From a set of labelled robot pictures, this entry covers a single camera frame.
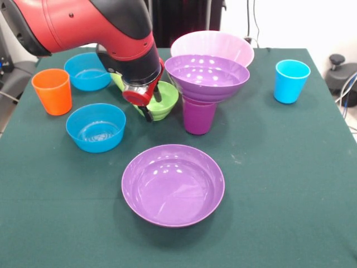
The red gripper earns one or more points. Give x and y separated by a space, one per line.
136 98

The green ribbed bowl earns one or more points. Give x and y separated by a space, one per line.
167 106

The lime green cup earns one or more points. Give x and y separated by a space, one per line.
116 81

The purple cup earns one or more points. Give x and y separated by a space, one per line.
198 120

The purple bowl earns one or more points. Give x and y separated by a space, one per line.
173 192
206 83

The blue bowl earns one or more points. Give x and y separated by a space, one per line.
96 143
83 79

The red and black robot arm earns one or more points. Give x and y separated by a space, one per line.
83 25

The large pink bowl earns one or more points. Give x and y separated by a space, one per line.
217 43

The orange cup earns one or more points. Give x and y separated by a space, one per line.
54 99

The blue cup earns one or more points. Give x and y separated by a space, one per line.
290 86

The grey chair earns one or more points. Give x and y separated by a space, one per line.
16 78

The dark green tablecloth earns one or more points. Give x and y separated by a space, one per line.
178 245

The black equipment box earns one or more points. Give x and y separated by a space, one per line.
4 61

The black knob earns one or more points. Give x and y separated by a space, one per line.
337 59

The dark grey base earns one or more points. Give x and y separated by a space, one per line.
341 79

